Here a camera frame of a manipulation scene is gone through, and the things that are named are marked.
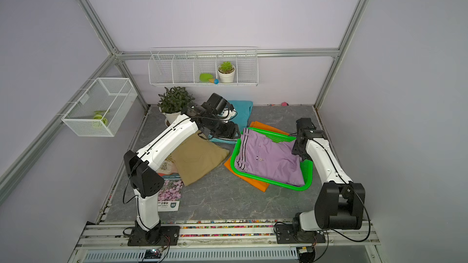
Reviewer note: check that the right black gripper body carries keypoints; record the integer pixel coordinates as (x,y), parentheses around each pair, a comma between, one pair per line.
(297,150)

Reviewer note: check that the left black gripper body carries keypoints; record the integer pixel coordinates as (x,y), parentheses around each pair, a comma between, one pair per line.
(222,128)

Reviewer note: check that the green plastic basket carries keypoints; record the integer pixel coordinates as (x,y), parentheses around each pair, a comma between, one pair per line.
(306,166)

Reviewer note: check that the khaki pants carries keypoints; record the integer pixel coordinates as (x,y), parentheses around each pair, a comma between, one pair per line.
(196,157)

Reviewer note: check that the purple pants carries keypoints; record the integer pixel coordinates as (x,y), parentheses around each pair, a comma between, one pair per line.
(262,157)

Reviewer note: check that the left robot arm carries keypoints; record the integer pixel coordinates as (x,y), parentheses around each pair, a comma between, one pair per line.
(142,166)

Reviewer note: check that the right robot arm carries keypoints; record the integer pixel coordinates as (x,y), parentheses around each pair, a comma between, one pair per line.
(340,203)

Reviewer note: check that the teal folded pants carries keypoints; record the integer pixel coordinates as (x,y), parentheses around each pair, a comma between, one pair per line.
(244,110)

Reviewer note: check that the green item in side basket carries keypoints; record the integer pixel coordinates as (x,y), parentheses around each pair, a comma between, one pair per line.
(99,119)

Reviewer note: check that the large potted plant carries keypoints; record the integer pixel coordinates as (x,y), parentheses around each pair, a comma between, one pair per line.
(173,101)

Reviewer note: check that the green toy shovel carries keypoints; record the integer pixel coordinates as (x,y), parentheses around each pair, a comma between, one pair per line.
(206,78)

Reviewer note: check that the small potted succulent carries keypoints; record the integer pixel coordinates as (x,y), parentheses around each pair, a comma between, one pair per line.
(226,72)

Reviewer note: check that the red white work glove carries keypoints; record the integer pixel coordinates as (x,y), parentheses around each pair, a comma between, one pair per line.
(168,167)

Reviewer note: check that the flower seed packet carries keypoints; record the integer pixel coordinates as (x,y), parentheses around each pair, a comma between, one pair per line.
(169,196)

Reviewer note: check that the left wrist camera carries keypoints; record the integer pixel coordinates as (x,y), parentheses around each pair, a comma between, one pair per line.
(217,104)

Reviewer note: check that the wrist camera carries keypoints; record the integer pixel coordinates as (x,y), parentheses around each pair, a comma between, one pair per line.
(304,126)
(217,104)

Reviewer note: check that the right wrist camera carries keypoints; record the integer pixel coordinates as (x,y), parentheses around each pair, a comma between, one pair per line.
(304,126)

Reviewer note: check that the white wire wall shelf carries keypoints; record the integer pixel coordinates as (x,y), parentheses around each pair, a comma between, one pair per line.
(181,66)

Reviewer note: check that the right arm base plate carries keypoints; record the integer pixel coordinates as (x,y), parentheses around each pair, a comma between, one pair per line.
(291,234)

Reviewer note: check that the aluminium mounting rail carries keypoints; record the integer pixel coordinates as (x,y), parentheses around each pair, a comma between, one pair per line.
(217,240)

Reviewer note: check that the white wire side basket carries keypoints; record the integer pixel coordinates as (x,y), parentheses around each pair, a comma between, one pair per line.
(105,93)

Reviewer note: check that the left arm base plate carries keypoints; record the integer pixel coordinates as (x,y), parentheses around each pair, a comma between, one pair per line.
(159,236)

